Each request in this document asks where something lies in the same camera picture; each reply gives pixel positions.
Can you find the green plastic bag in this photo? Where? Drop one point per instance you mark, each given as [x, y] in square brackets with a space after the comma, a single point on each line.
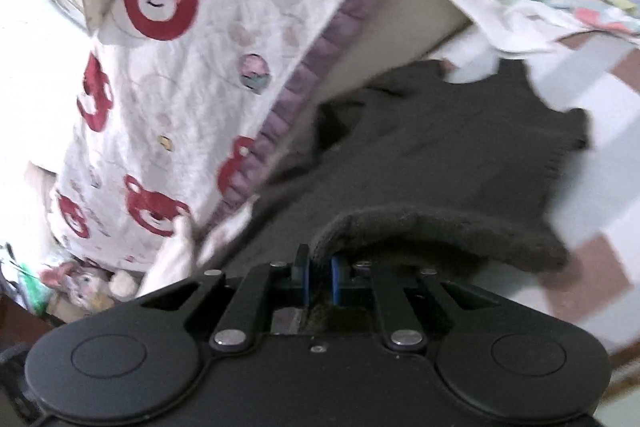
[35, 292]

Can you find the dark brown knit sweater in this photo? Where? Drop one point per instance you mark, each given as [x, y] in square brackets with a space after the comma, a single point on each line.
[610, 157]

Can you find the grey plush rabbit toy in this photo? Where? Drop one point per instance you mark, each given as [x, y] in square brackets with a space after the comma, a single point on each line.
[85, 282]

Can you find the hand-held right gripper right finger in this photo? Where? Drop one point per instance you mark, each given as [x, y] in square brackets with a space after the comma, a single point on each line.
[336, 279]

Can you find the dark wooden cabinet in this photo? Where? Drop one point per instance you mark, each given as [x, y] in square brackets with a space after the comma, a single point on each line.
[20, 322]

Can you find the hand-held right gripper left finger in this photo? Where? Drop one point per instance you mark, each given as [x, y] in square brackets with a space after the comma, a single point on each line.
[304, 279]

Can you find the beige bed side panel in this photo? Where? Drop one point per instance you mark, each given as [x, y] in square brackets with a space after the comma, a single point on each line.
[400, 17]

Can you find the white quilt with red bears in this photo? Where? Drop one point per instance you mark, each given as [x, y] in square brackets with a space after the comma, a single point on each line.
[200, 82]

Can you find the white cloth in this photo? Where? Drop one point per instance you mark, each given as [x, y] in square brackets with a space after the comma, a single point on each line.
[175, 262]

